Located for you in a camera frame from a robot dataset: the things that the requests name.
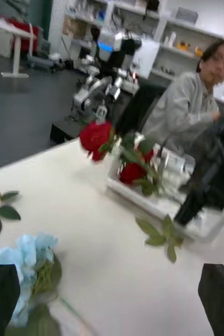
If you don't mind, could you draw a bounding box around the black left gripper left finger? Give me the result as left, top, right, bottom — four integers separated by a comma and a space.
0, 264, 21, 336

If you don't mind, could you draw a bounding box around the person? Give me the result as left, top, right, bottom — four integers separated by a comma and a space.
142, 39, 224, 169

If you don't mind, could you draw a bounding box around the shallow white plastic box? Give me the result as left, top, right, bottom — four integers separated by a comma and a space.
106, 143, 224, 244

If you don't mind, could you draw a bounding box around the white shelf with goods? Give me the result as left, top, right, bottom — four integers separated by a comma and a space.
61, 0, 224, 82

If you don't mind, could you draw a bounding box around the red cabinet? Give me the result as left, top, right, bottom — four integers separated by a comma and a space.
8, 18, 40, 55

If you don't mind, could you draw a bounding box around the black office chair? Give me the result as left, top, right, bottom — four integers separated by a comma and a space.
115, 83, 174, 139

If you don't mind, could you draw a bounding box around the white desk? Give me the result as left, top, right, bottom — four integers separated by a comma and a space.
0, 5, 38, 79

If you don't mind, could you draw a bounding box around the silver-grey background robot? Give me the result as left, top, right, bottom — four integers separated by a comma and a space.
50, 30, 144, 144

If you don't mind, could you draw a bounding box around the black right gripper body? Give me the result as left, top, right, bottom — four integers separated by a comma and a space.
193, 136, 224, 202

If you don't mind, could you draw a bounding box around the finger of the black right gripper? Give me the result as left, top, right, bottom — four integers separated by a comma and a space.
173, 181, 224, 227

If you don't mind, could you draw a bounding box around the pale blue flower green stem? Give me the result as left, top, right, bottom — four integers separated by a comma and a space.
0, 232, 91, 336

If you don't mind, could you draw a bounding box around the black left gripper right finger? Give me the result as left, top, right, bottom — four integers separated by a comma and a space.
197, 263, 224, 336

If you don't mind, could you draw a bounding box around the red rose green stem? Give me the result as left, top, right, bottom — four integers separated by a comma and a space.
78, 120, 118, 163
119, 131, 161, 197

